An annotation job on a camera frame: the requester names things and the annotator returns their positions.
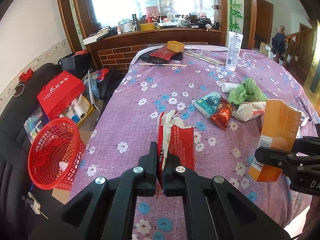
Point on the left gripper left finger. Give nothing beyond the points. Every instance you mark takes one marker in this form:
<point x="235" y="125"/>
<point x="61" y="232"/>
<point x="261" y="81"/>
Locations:
<point x="141" y="179"/>

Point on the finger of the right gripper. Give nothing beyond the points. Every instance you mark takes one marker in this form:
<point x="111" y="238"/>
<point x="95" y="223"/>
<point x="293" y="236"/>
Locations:
<point x="292" y="165"/>
<point x="307" y="145"/>

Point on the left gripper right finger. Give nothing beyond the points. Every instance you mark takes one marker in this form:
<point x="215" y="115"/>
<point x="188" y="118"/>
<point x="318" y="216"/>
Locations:
<point x="176" y="178"/>

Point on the orange medicine box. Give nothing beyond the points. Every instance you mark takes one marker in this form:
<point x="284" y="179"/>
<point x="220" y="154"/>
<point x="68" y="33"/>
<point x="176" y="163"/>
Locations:
<point x="280" y="127"/>

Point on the red torn carton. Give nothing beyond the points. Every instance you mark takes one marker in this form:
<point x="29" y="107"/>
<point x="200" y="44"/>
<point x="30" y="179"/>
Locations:
<point x="173" y="137"/>

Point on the white red paper bag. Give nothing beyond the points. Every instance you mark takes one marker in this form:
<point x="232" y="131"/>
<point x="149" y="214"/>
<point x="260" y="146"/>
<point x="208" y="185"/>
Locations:
<point x="249" y="110"/>

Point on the red shiny snack bag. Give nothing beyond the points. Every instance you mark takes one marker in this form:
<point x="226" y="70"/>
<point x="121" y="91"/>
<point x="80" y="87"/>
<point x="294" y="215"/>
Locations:
<point x="222" y="115"/>

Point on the green towel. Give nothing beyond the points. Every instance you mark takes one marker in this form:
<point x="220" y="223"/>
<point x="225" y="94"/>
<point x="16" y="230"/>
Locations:
<point x="247" y="91"/>

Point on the teal tissue pack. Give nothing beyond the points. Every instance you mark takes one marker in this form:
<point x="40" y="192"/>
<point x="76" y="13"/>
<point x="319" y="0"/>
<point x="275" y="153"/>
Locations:
<point x="208" y="104"/>

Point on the crumpled white tissue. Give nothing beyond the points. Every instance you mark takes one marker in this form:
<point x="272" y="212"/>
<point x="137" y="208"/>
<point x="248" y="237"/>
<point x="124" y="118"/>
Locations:
<point x="63" y="165"/>

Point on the purple floral tablecloth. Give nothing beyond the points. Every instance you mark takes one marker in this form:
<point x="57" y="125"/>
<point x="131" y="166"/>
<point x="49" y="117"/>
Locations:
<point x="129" y="124"/>

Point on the small white bottle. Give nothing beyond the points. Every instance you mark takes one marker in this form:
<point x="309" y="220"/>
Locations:
<point x="227" y="87"/>

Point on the red plastic basket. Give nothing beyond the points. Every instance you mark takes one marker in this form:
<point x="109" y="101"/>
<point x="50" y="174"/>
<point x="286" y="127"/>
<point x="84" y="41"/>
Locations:
<point x="59" y="140"/>

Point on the wooden chopstick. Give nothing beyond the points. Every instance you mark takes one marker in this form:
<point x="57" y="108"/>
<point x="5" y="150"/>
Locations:
<point x="166" y="64"/>

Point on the white power strip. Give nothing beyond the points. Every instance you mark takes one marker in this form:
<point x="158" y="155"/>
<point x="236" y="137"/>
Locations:
<point x="32" y="202"/>

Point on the black leather sofa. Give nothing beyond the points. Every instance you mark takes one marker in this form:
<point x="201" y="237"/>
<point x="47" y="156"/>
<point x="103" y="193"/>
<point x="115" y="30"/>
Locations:
<point x="15" y="145"/>

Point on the red gift box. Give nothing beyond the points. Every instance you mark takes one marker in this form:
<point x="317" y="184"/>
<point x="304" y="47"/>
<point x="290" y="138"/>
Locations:
<point x="59" y="93"/>

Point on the iridescent shopping bag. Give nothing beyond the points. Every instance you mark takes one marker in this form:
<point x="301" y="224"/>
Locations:
<point x="35" y="122"/>

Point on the dark red pouch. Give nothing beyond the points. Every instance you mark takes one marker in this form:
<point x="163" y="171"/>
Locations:
<point x="163" y="53"/>

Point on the white lotion tube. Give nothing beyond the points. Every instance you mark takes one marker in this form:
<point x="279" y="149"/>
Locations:
<point x="233" y="51"/>

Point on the yellow square dish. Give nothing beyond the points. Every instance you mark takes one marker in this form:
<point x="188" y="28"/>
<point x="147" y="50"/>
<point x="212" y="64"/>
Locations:
<point x="175" y="46"/>

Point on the dark navy paper bag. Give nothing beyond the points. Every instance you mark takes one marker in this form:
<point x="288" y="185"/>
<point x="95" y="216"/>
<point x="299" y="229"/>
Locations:
<point x="77" y="65"/>

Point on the yellow tin on counter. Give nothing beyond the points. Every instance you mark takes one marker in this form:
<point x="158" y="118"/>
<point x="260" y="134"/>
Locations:
<point x="147" y="27"/>

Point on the red cloth on sofa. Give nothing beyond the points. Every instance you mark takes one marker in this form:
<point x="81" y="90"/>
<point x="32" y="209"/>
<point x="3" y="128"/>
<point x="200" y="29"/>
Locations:
<point x="26" y="76"/>

